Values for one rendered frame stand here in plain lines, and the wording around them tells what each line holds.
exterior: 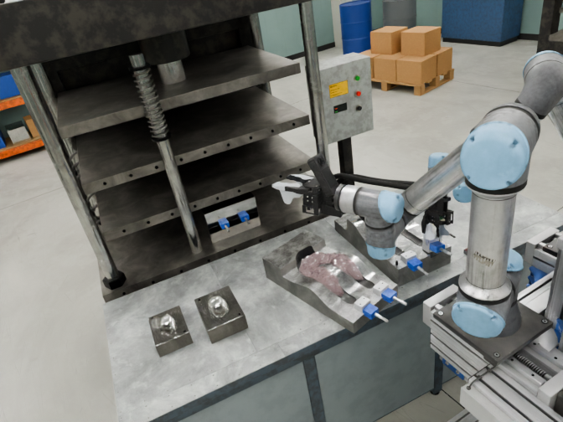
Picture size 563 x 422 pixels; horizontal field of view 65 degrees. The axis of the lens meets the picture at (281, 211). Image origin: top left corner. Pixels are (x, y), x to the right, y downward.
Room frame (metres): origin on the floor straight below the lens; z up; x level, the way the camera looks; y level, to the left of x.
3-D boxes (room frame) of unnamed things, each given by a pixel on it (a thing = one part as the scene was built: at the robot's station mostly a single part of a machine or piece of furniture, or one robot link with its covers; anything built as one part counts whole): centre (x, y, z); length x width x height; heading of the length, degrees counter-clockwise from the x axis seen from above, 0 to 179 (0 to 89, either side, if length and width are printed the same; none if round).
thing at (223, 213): (2.18, 0.33, 0.87); 0.50 x 0.27 x 0.17; 19
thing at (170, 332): (1.29, 0.51, 0.83); 0.17 x 0.13 x 0.06; 19
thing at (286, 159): (2.29, 0.42, 1.01); 1.10 x 0.74 x 0.05; 109
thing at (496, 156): (0.78, -0.44, 1.41); 0.15 x 0.12 x 0.55; 140
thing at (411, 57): (6.42, -2.08, 0.37); 1.20 x 0.82 x 0.74; 35
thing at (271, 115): (2.29, 0.42, 1.26); 1.10 x 0.74 x 0.05; 109
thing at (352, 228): (1.60, -0.45, 0.87); 0.50 x 0.26 x 0.14; 19
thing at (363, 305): (1.16, -0.26, 0.85); 0.13 x 0.05 x 0.05; 36
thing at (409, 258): (1.33, -0.48, 0.89); 0.13 x 0.05 x 0.05; 19
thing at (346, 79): (2.33, -0.42, 0.73); 0.30 x 0.22 x 1.47; 109
